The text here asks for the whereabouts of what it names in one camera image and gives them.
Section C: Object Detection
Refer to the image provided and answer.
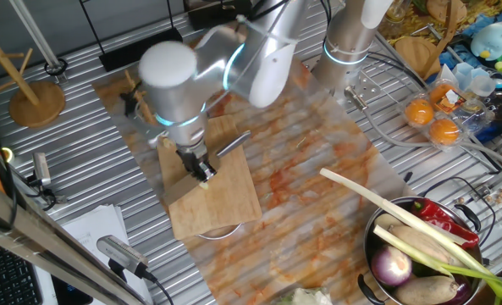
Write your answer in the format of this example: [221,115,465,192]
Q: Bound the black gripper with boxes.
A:
[175,144,218,182]

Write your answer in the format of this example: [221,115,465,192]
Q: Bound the steel cleaver knife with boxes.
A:
[163,130,252,207]

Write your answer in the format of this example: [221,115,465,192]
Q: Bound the wooden cutting board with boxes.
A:
[156,114,263,241]

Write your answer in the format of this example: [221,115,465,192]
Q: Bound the marble pattern table mat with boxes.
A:
[91,25,408,305]

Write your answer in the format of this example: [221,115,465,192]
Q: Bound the white paper stack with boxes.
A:
[34,203,154,305]

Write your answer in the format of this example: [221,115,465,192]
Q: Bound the long green scallion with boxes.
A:
[372,224,502,297]
[319,168,502,305]

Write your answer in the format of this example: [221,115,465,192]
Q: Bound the pale green cabbage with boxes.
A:
[275,286,334,305]

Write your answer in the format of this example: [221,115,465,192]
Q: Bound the wooden mug tree stand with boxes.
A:
[0,0,67,129]
[393,0,461,80]

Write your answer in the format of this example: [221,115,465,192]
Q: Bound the black smartphone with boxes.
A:
[50,274,95,305]

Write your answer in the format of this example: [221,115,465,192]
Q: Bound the pale potato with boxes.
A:
[374,213,404,230]

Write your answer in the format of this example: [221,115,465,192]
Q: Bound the purple onion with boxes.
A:
[370,244,413,288]

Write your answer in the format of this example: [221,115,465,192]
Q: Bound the silver tripod pole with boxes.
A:
[8,0,69,84]

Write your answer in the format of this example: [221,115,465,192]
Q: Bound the black keyboard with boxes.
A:
[0,236,44,305]

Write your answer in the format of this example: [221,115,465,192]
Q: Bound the orange fruit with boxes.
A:
[404,97,435,127]
[428,118,461,147]
[428,83,459,112]

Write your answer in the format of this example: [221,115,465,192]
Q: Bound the brown sweet potato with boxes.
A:
[394,273,459,305]
[389,224,461,267]

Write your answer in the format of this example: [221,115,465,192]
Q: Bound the red pepper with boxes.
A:
[411,197,481,250]

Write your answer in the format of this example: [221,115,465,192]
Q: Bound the clear glass jar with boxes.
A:
[384,0,408,23]

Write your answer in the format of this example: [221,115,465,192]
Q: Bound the clear plastic fruit container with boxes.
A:
[400,78,495,150]

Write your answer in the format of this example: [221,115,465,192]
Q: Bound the white plastic cup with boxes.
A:
[469,75,498,98]
[452,62,476,91]

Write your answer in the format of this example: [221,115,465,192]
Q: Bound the purple eggplant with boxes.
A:
[434,274,474,305]

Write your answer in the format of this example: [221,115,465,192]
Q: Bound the light blue plush toy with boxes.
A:
[469,22,502,62]

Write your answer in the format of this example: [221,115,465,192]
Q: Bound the yellow dried pasta bag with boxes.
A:
[398,0,502,37]

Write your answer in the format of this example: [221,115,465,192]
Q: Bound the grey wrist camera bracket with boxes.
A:
[134,101,170,148]

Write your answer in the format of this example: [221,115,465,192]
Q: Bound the black gripper cable with clip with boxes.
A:
[120,82,144,119]

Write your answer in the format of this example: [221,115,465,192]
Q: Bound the silver depth camera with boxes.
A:
[96,234,150,277]
[31,151,52,187]

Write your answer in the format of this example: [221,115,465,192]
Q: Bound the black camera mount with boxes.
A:
[21,171,69,209]

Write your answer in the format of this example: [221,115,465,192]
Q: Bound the grey hose with metal connector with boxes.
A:
[344,86,502,170]

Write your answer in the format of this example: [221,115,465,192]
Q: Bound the aluminium frame beam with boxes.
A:
[0,173,150,305]

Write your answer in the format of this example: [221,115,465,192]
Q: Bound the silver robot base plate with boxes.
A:
[339,69,383,107]

